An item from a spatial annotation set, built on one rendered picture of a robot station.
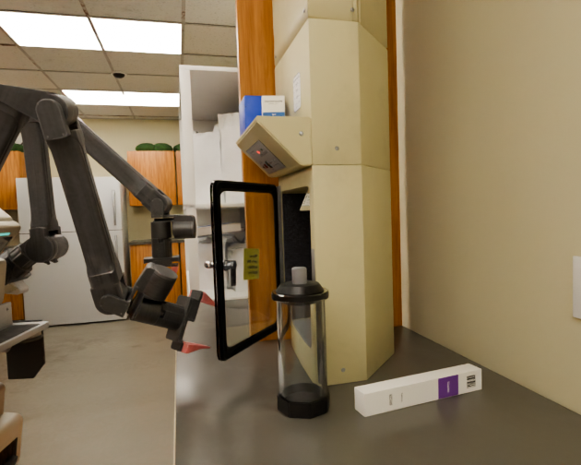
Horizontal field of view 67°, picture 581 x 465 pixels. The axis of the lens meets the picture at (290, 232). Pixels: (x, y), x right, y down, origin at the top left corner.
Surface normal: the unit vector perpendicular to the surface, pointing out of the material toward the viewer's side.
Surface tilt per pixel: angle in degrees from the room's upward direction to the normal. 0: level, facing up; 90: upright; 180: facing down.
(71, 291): 90
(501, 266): 90
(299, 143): 90
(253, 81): 90
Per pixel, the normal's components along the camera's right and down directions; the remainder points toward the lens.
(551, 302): -0.97, 0.04
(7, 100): 0.21, 0.25
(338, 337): 0.25, 0.04
